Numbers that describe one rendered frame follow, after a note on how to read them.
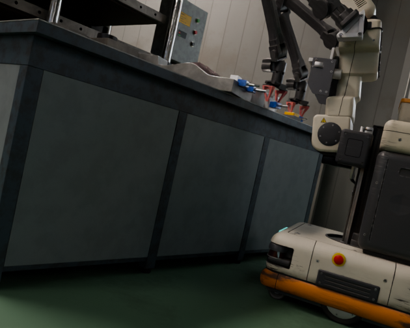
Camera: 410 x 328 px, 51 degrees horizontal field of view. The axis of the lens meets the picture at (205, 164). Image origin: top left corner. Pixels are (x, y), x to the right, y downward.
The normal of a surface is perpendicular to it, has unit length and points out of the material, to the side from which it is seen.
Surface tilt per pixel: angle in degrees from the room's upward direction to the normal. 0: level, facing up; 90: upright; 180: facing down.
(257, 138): 90
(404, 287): 90
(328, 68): 90
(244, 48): 90
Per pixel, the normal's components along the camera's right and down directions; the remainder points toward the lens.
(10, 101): -0.64, -0.11
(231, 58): -0.36, -0.04
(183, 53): 0.74, 0.18
